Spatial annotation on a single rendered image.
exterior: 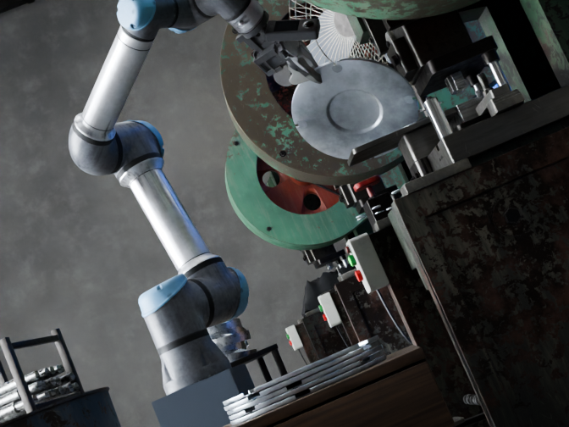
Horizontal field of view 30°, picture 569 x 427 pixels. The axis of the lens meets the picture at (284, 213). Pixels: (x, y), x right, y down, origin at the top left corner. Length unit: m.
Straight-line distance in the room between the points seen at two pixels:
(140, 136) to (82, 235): 6.65
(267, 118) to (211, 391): 1.71
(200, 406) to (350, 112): 0.75
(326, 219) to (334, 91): 3.07
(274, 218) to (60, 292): 3.96
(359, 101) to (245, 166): 3.08
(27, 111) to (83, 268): 1.46
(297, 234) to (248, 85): 1.76
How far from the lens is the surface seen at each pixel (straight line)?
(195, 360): 2.22
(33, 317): 9.10
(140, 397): 8.94
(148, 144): 2.47
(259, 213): 5.40
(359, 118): 2.43
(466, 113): 2.34
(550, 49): 2.35
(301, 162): 3.70
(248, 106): 3.74
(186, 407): 2.20
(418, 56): 2.36
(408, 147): 2.33
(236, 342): 5.20
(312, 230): 5.40
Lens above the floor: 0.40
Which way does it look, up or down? 8 degrees up
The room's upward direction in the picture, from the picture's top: 23 degrees counter-clockwise
